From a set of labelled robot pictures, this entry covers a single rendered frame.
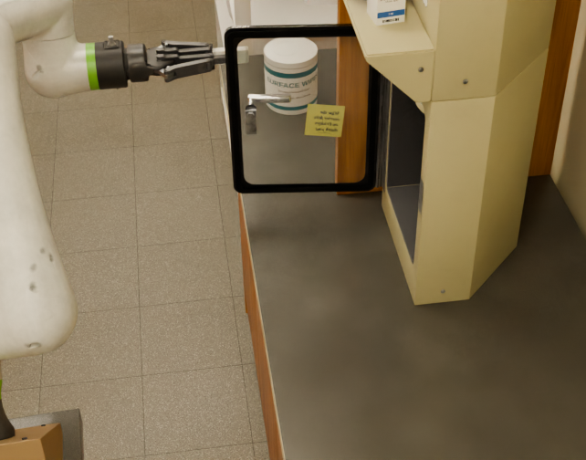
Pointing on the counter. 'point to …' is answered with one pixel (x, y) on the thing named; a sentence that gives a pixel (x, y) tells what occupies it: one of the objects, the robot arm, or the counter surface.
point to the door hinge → (383, 131)
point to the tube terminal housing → (474, 141)
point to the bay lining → (404, 141)
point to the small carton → (386, 11)
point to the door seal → (237, 118)
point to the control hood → (396, 49)
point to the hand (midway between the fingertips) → (230, 55)
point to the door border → (240, 113)
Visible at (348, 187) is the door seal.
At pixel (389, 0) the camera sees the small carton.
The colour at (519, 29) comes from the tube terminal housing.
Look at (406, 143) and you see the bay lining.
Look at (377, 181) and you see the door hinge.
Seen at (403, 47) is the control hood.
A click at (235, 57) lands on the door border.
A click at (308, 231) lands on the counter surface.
